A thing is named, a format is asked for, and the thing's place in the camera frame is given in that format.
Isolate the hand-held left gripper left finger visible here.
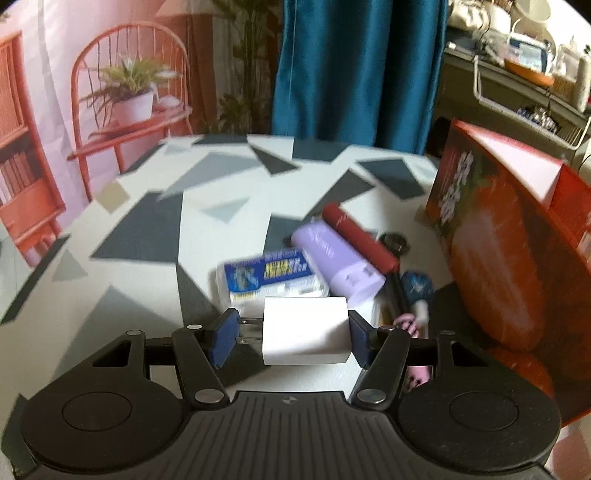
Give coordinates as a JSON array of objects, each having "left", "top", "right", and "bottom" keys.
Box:
[{"left": 92, "top": 308, "right": 240, "bottom": 410}]

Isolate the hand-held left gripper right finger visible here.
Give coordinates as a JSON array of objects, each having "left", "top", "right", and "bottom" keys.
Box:
[{"left": 347, "top": 309, "right": 492, "bottom": 411}]

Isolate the white wall charger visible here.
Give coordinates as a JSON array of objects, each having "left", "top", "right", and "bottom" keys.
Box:
[{"left": 236, "top": 296, "right": 352, "bottom": 367}]

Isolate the red cardboard box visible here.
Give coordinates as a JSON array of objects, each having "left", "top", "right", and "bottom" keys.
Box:
[{"left": 424, "top": 117, "right": 591, "bottom": 428}]

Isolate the blue and white packet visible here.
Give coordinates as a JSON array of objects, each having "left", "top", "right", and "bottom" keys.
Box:
[{"left": 215, "top": 247, "right": 331, "bottom": 308}]

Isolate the purple power bank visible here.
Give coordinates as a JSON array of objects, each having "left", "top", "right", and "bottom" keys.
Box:
[{"left": 290, "top": 222, "right": 387, "bottom": 305}]

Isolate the dark red cylinder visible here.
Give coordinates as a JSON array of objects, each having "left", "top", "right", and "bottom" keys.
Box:
[{"left": 321, "top": 203, "right": 400, "bottom": 275}]

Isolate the black round cap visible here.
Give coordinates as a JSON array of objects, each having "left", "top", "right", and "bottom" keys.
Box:
[{"left": 379, "top": 233, "right": 408, "bottom": 254}]

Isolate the geometric patterned tablecloth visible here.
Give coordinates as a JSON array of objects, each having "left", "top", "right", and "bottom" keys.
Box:
[{"left": 0, "top": 133, "right": 462, "bottom": 416}]

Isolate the blue curtain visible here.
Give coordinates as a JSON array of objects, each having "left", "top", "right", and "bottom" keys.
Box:
[{"left": 270, "top": 0, "right": 451, "bottom": 155}]

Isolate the orange bowl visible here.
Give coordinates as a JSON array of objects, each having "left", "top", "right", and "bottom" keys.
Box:
[{"left": 503, "top": 59, "right": 555, "bottom": 88}]

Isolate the blue and white box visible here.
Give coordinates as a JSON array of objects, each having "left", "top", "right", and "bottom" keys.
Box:
[{"left": 508, "top": 34, "right": 550, "bottom": 70}]

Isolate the white roll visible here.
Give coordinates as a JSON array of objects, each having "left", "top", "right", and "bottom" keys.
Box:
[{"left": 573, "top": 60, "right": 591, "bottom": 112}]

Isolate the white cloth bag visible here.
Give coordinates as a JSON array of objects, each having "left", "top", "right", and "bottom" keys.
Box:
[{"left": 448, "top": 0, "right": 490, "bottom": 28}]

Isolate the white pot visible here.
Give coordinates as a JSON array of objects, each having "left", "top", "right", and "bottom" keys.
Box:
[{"left": 512, "top": 0, "right": 552, "bottom": 24}]

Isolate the blue item with white handle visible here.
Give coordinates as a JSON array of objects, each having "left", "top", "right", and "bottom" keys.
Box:
[{"left": 399, "top": 271, "right": 435, "bottom": 326}]

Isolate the printed wall backdrop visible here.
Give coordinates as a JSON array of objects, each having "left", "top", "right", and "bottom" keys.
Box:
[{"left": 0, "top": 0, "right": 282, "bottom": 268}]

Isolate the white wire basket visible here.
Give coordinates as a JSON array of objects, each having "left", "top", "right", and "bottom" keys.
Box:
[{"left": 472, "top": 55, "right": 587, "bottom": 151}]

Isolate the cluttered shelf with wire basket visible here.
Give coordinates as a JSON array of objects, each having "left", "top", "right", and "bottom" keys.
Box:
[{"left": 436, "top": 46, "right": 591, "bottom": 153}]

